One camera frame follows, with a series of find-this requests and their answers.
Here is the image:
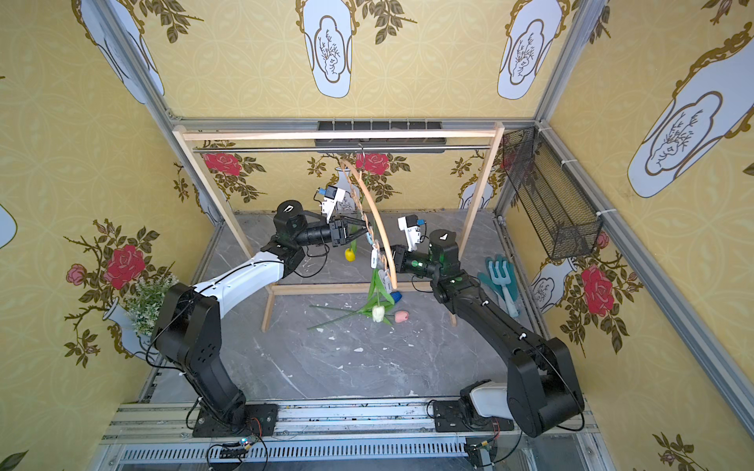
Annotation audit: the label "yellow artificial tulip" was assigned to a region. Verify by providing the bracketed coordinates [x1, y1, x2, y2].
[344, 241, 357, 262]

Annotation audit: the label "curved wooden clip hanger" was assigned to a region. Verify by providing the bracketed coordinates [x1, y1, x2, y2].
[339, 159, 398, 290]

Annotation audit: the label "white artificial tulip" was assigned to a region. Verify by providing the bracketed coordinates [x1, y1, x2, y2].
[361, 269, 395, 324]

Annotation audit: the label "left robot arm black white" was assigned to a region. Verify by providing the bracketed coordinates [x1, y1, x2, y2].
[150, 200, 367, 431]

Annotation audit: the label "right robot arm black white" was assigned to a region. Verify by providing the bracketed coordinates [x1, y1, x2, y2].
[388, 230, 585, 438]

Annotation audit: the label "grey clothes peg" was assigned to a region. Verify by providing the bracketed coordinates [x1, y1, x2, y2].
[379, 270, 394, 294]

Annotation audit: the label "teal garden gloves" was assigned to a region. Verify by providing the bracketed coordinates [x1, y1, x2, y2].
[477, 254, 520, 318]

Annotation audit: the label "blue artificial tulip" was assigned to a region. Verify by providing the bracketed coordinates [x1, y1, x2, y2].
[311, 292, 403, 315]

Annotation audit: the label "light garden hand fork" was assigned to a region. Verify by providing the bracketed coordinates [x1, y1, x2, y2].
[487, 258, 520, 318]

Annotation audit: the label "pink artificial tulip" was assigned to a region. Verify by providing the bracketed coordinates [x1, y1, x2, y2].
[308, 310, 410, 331]

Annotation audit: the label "metal rack rod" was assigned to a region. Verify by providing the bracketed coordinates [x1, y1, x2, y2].
[192, 144, 490, 154]

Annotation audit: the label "potted white flower plant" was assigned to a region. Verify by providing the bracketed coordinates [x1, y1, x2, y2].
[121, 274, 178, 360]

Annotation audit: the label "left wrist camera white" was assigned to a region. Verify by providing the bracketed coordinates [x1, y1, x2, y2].
[317, 186, 347, 222]

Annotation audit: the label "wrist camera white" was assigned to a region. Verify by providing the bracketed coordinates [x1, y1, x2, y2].
[398, 215, 425, 251]
[317, 186, 347, 222]

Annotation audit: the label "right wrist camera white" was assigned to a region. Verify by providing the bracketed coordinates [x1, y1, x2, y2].
[398, 215, 425, 251]

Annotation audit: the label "black vent on wall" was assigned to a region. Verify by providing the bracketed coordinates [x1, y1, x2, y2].
[314, 120, 448, 153]

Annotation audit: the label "black wire mesh basket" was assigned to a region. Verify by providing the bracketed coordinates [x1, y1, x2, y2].
[503, 128, 603, 260]

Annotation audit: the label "wooden clothes rack frame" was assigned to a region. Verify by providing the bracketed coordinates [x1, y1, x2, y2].
[172, 121, 506, 332]

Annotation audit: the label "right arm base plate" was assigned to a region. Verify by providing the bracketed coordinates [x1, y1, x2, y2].
[425, 400, 514, 433]

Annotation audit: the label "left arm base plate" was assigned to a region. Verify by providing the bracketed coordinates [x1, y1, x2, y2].
[192, 403, 279, 439]

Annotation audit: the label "aluminium rail front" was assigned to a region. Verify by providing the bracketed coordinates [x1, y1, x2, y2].
[102, 395, 599, 443]

